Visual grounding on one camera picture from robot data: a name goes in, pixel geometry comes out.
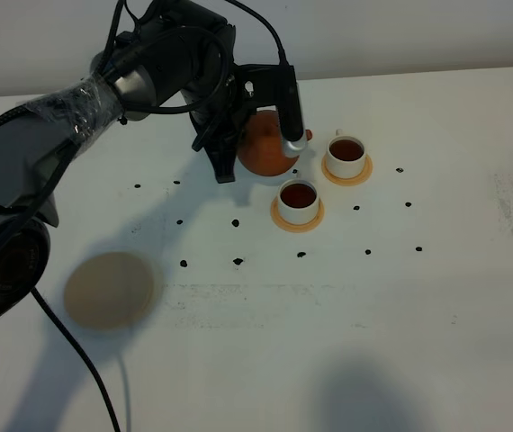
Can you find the orange round coaster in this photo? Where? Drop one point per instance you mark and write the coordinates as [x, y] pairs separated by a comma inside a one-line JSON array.
[[283, 224], [352, 181]]

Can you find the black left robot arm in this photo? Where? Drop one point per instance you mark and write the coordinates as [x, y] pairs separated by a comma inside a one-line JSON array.
[[178, 58]]

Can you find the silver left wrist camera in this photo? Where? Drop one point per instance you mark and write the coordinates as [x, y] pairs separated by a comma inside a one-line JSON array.
[[289, 109]]

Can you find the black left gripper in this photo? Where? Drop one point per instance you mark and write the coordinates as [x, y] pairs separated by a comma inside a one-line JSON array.
[[221, 95]]

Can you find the orange round coaster near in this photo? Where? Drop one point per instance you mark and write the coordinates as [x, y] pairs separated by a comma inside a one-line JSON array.
[[283, 224]]

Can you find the brown clay teapot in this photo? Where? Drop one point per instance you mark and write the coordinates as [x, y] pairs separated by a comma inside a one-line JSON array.
[[260, 150]]

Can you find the orange round coaster far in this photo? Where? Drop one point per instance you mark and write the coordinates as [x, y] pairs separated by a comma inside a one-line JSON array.
[[352, 181]]

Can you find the white teacup far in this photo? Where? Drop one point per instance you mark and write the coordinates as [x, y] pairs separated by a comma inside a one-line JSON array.
[[345, 156]]

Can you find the beige round teapot coaster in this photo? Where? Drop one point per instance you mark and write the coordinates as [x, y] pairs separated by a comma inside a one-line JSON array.
[[110, 291]]

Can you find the white teacup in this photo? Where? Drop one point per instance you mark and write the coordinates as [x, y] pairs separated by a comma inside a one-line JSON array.
[[345, 156], [298, 201]]

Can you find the white teacup near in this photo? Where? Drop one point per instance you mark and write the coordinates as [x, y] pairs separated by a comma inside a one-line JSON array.
[[298, 201]]

